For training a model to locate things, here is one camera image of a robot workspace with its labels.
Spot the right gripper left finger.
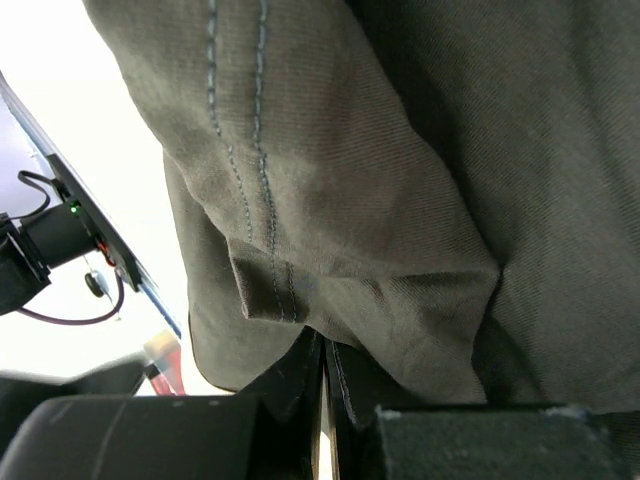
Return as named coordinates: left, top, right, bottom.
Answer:
left=236, top=327, right=324, bottom=479

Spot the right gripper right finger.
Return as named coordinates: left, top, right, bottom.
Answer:
left=324, top=339, right=424, bottom=479

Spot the olive green underwear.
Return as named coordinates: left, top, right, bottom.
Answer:
left=85, top=1, right=639, bottom=413

